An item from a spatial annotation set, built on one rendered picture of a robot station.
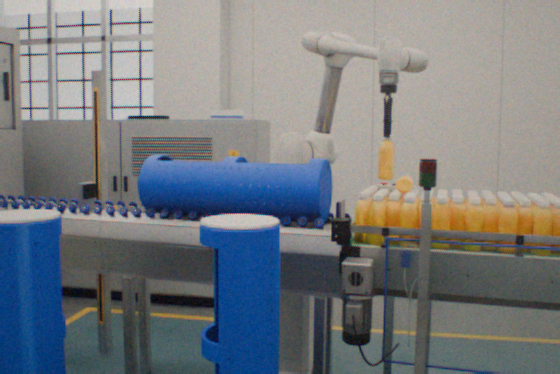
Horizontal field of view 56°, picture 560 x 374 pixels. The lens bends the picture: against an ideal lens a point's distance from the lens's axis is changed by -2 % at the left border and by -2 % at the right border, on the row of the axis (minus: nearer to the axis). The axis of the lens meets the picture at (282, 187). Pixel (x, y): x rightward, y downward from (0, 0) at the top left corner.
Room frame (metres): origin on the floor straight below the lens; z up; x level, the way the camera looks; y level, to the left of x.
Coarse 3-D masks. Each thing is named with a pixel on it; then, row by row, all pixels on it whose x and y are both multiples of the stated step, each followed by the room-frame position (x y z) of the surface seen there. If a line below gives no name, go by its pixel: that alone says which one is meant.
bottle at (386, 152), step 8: (384, 144) 2.40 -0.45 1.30; (392, 144) 2.40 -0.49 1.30; (384, 152) 2.39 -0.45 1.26; (392, 152) 2.39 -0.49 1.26; (384, 160) 2.39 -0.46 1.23; (392, 160) 2.40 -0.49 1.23; (384, 168) 2.39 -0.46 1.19; (392, 168) 2.40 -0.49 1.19; (384, 176) 2.39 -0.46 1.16; (392, 176) 2.40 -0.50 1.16
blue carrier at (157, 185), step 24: (144, 168) 2.51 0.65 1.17; (168, 168) 2.48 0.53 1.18; (192, 168) 2.44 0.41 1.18; (216, 168) 2.41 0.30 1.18; (240, 168) 2.38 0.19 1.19; (264, 168) 2.35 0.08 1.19; (288, 168) 2.32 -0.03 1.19; (312, 168) 2.29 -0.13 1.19; (144, 192) 2.49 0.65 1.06; (168, 192) 2.45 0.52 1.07; (192, 192) 2.41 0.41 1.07; (216, 192) 2.38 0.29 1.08; (240, 192) 2.34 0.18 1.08; (264, 192) 2.31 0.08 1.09; (288, 192) 2.28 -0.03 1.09; (312, 192) 2.25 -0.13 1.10; (288, 216) 2.33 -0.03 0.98; (312, 216) 2.29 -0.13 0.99
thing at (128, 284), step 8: (128, 280) 2.57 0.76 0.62; (128, 288) 2.57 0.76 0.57; (128, 296) 2.57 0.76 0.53; (128, 304) 2.57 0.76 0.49; (128, 312) 2.57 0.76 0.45; (128, 320) 2.57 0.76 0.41; (136, 320) 2.61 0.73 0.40; (128, 328) 2.57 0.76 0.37; (136, 328) 2.61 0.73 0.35; (128, 336) 2.57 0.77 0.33; (136, 336) 2.61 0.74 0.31; (128, 344) 2.57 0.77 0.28; (136, 344) 2.61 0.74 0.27; (128, 352) 2.57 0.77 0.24; (136, 352) 2.60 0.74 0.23; (128, 360) 2.57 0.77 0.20; (136, 360) 2.60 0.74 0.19; (128, 368) 2.57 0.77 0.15; (136, 368) 2.60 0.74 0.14
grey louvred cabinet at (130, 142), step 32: (32, 128) 4.25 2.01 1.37; (64, 128) 4.20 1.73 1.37; (128, 128) 4.10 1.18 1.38; (160, 128) 4.06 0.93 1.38; (192, 128) 4.01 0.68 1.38; (224, 128) 3.97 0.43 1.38; (256, 128) 3.94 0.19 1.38; (32, 160) 4.25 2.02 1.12; (64, 160) 4.20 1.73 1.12; (128, 160) 4.10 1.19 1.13; (192, 160) 4.00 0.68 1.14; (256, 160) 3.95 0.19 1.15; (32, 192) 4.26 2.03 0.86; (64, 192) 4.20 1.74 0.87; (128, 192) 4.10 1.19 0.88; (64, 288) 4.25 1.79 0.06; (96, 288) 4.18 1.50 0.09; (160, 288) 4.06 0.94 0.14; (192, 288) 4.01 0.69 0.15
